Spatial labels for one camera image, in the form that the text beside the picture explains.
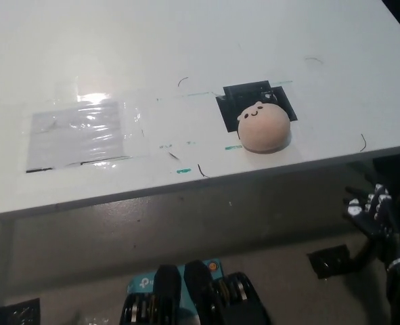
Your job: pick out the clear taped plastic sheet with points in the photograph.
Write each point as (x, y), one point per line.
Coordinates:
(81, 135)

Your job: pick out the black square mask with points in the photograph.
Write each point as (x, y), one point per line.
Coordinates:
(235, 98)

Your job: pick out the black floor tape patch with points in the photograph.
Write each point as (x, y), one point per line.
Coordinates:
(17, 313)
(330, 260)

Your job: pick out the pink dumpling toy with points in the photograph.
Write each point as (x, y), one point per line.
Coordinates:
(264, 130)

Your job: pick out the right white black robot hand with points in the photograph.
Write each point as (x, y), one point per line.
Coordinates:
(372, 223)

